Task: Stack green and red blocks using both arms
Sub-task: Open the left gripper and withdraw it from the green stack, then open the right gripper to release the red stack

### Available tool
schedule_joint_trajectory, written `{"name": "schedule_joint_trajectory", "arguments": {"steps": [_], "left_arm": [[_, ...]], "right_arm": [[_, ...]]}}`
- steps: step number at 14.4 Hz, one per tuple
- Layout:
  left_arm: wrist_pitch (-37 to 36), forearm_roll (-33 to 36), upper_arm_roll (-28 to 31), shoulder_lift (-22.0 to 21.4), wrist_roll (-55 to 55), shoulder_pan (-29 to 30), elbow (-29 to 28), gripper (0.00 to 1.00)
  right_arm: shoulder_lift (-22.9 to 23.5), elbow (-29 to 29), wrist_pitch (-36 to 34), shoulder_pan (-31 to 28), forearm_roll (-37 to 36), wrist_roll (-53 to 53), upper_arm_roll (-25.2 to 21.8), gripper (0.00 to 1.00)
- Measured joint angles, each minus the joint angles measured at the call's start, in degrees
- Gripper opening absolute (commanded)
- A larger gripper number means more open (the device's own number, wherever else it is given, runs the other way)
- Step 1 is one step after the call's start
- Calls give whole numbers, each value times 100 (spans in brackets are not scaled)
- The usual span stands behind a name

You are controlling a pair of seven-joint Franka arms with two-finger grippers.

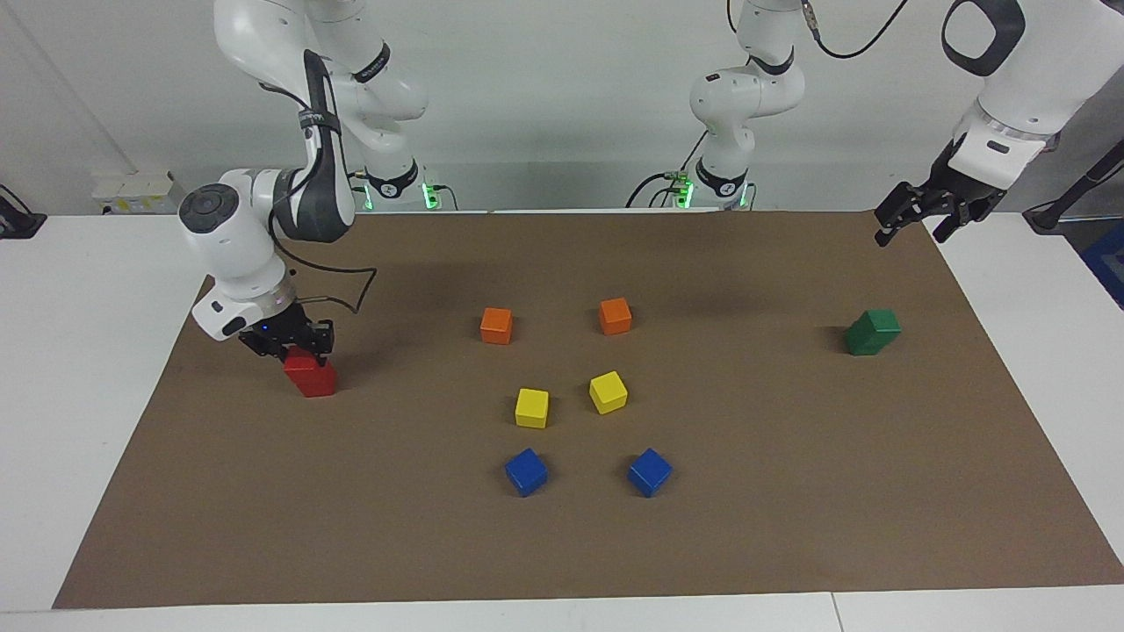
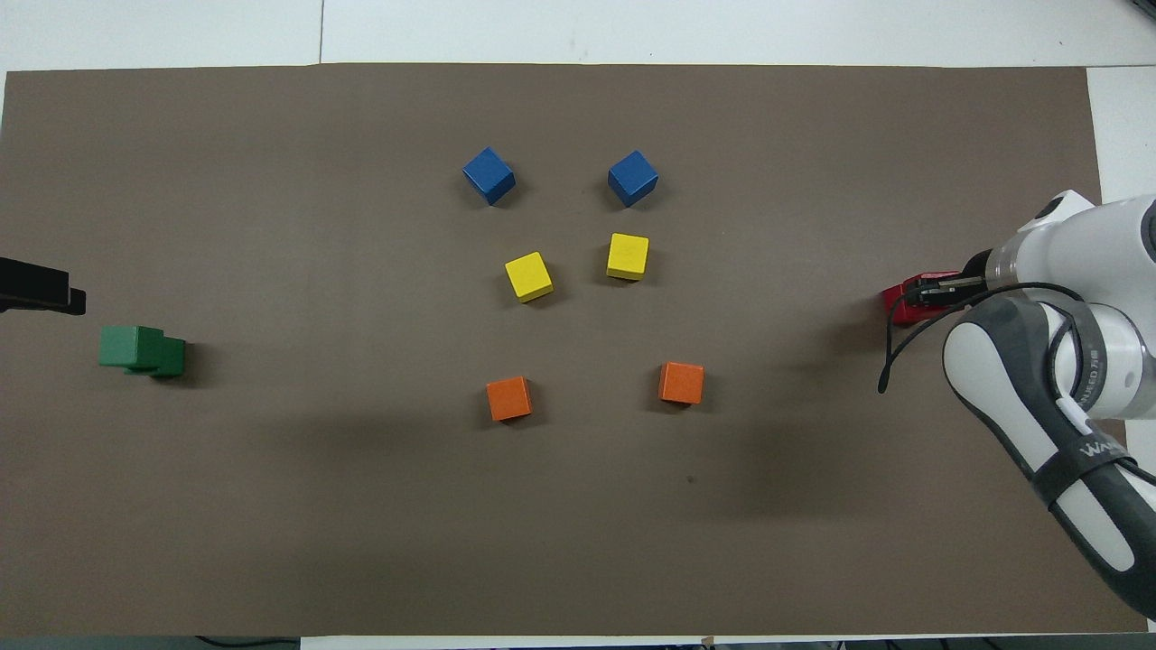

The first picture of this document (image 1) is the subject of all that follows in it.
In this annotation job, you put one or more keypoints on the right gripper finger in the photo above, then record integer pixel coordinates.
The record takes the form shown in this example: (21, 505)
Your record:
(322, 349)
(267, 353)

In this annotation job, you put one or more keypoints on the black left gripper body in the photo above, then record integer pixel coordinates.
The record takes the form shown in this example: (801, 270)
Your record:
(953, 189)

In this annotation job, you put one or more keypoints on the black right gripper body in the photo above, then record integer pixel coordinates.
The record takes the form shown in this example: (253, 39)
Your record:
(285, 332)

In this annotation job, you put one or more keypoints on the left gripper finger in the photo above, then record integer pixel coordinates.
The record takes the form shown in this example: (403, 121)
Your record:
(950, 224)
(896, 209)

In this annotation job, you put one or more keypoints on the red wooden cube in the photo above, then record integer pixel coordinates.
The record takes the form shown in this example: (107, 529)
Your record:
(320, 387)
(299, 367)

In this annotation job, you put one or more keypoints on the green wooden cube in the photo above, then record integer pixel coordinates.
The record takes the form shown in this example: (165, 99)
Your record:
(881, 320)
(861, 345)

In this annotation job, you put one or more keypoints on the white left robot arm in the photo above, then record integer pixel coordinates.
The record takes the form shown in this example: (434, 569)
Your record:
(746, 96)

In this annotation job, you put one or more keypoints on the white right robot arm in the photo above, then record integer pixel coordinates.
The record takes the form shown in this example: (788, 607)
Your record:
(228, 246)

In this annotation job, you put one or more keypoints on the black stand pole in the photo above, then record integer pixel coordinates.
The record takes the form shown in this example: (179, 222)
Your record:
(1045, 215)

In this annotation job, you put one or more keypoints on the brown paper table mat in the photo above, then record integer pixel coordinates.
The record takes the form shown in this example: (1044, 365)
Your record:
(263, 509)

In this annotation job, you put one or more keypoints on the blue object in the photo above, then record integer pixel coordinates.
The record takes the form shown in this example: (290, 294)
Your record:
(1108, 254)

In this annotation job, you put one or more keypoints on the orange wooden cube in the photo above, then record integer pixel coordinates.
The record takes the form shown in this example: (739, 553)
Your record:
(615, 316)
(496, 326)

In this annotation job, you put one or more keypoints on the white power box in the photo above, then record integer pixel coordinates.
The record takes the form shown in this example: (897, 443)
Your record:
(140, 189)

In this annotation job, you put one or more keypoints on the yellow wooden cube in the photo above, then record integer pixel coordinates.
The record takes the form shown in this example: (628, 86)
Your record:
(531, 408)
(608, 391)

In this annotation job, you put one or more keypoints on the blue wooden cube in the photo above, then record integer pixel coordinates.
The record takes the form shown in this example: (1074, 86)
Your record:
(650, 471)
(526, 471)

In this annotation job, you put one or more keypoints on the black clamp mount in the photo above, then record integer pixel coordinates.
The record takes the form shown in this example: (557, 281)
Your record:
(18, 224)

